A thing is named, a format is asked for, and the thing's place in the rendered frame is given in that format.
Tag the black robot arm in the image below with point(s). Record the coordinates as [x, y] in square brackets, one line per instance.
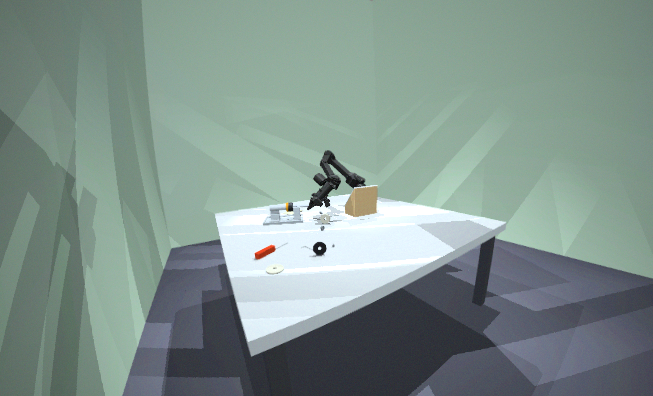
[333, 181]

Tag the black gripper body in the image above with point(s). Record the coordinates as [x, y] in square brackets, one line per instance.
[318, 196]

